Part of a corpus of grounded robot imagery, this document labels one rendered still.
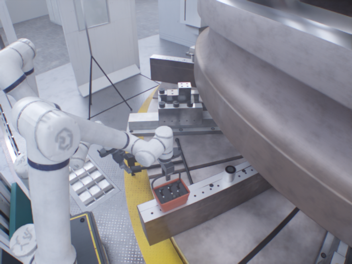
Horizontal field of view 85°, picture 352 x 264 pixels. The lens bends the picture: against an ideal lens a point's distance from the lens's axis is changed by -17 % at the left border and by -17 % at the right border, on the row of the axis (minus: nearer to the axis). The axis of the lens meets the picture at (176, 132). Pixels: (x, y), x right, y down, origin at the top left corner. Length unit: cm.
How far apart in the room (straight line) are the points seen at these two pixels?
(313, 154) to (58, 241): 120
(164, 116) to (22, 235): 169
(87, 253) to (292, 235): 155
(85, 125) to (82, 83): 330
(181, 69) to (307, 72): 243
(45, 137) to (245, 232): 160
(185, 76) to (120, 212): 205
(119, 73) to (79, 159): 332
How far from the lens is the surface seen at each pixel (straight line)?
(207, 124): 249
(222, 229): 183
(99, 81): 422
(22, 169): 134
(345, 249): 195
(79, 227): 193
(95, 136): 90
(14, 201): 131
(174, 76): 337
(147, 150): 103
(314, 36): 102
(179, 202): 140
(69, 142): 59
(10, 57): 107
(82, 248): 185
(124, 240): 214
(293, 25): 108
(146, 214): 144
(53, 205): 69
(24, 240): 106
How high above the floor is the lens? 194
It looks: 40 degrees down
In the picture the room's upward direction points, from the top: straight up
